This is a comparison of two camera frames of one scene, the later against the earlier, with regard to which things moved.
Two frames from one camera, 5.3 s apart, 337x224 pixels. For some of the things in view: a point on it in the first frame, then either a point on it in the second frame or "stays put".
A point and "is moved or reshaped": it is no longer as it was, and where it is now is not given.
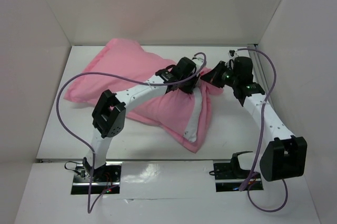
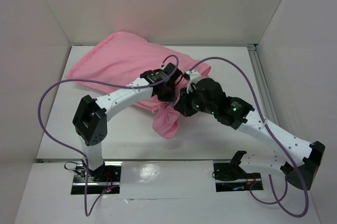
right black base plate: (228, 179) stays put
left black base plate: (105, 178) stays put
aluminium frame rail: (259, 70) stays put
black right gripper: (215, 72) to (184, 105)
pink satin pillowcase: (168, 115) is moved or reshaped
